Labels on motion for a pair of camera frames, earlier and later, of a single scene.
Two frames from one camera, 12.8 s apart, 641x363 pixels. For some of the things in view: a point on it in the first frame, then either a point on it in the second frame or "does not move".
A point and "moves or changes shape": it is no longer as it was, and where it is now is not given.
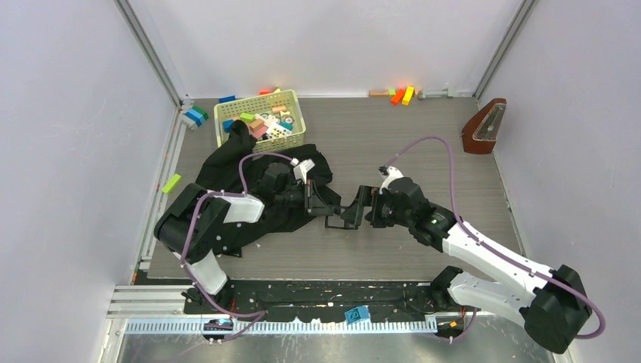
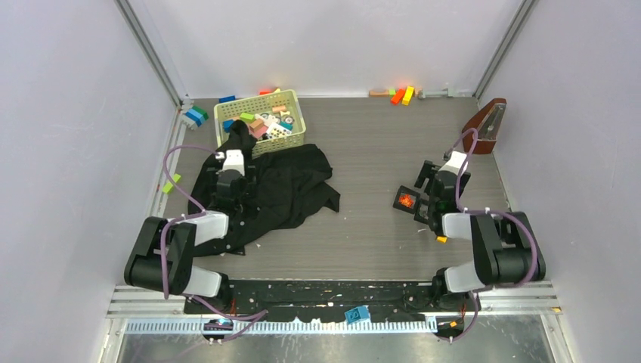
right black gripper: [367, 196] to [428, 169]
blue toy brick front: [357, 314] does not move
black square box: [347, 225] moves or changes shape
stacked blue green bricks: [196, 115] does not move
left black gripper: [311, 203] to [244, 186]
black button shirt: [264, 189] does not move
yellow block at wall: [407, 95] does not move
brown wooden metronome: [479, 133] does not move
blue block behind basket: [227, 99] does not move
